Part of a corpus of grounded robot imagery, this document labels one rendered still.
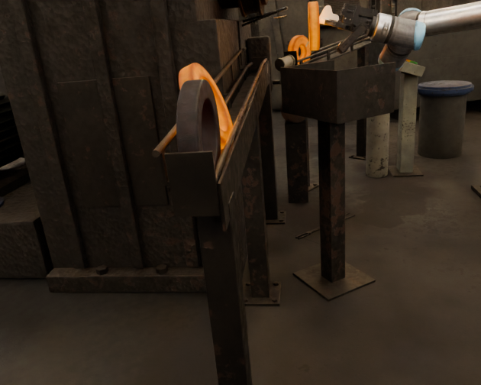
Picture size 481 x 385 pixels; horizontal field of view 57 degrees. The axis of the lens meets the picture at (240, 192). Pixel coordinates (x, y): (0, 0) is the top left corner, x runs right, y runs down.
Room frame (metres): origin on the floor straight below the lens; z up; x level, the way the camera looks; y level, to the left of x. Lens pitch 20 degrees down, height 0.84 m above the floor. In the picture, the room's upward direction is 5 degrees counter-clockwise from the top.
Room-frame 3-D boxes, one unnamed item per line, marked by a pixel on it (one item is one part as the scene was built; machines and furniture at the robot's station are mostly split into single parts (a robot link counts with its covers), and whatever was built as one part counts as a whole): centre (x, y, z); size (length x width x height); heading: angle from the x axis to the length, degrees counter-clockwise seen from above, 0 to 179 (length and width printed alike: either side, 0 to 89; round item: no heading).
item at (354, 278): (1.30, -0.30, 0.36); 0.26 x 0.20 x 0.72; 26
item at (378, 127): (2.35, -0.78, 0.26); 0.12 x 0.12 x 0.52
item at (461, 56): (4.04, -1.76, 0.39); 1.03 x 0.83 x 0.77; 96
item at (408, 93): (2.37, -0.94, 0.31); 0.24 x 0.16 x 0.62; 171
